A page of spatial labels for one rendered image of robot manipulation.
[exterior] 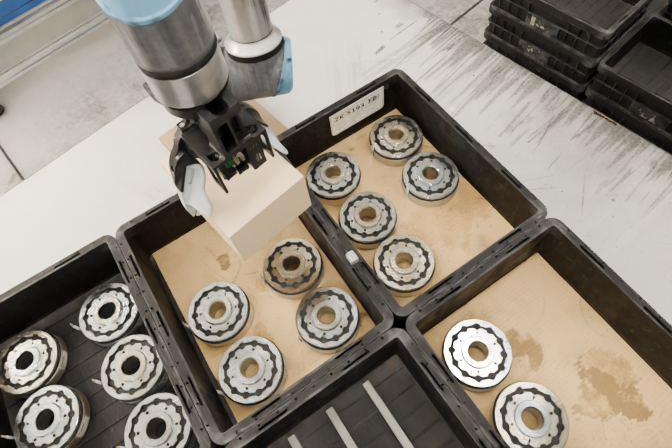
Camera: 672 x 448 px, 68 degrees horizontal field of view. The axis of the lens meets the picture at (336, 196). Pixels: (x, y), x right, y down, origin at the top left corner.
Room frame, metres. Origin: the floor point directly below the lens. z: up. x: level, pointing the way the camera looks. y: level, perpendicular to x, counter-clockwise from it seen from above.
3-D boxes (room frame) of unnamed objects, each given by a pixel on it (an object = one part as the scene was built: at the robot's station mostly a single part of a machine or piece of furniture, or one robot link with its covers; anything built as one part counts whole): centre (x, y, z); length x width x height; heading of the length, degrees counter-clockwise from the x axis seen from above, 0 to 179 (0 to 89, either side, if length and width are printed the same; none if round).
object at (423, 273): (0.32, -0.09, 0.86); 0.10 x 0.10 x 0.01
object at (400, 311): (0.44, -0.11, 0.92); 0.40 x 0.30 x 0.02; 24
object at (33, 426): (0.17, 0.50, 0.86); 0.05 x 0.05 x 0.01
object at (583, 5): (1.22, -0.84, 0.37); 0.40 x 0.30 x 0.45; 34
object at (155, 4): (0.37, 0.12, 1.40); 0.09 x 0.08 x 0.11; 178
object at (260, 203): (0.38, 0.13, 1.08); 0.16 x 0.12 x 0.07; 34
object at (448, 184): (0.47, -0.18, 0.86); 0.10 x 0.10 x 0.01
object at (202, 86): (0.37, 0.12, 1.32); 0.08 x 0.08 x 0.05
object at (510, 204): (0.44, -0.11, 0.87); 0.40 x 0.30 x 0.11; 24
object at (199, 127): (0.36, 0.11, 1.24); 0.09 x 0.08 x 0.12; 34
